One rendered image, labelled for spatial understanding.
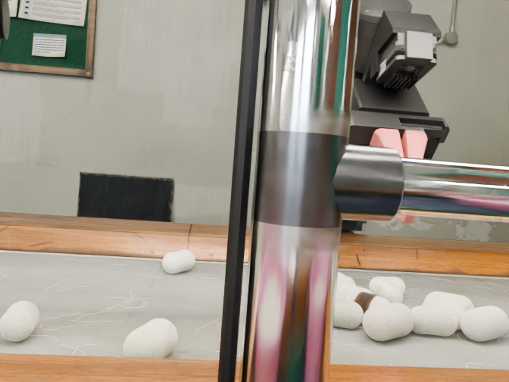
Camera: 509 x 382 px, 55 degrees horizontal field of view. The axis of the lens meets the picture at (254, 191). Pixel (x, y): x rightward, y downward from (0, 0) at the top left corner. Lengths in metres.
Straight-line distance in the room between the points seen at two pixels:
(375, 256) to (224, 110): 1.91
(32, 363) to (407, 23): 0.37
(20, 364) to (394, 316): 0.21
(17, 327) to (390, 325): 0.21
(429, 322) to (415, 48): 0.22
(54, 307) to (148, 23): 2.21
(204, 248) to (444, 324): 0.26
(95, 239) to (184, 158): 1.88
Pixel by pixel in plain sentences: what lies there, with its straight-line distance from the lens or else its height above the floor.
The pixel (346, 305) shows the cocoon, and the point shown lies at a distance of 0.33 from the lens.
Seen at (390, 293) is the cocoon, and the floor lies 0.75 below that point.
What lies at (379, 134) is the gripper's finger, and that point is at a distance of 0.43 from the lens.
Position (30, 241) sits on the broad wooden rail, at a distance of 0.54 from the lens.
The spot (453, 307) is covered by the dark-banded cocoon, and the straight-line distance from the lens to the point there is 0.36.
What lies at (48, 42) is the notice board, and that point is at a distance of 2.55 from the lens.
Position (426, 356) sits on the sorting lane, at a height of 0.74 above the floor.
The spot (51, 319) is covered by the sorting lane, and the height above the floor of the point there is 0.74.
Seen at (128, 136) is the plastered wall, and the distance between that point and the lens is 2.42.
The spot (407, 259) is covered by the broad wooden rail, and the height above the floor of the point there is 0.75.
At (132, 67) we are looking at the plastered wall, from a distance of 2.46.
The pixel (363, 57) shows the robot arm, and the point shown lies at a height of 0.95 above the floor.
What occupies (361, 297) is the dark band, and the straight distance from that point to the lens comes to 0.35.
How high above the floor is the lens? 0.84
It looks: 3 degrees down
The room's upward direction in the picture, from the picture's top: 4 degrees clockwise
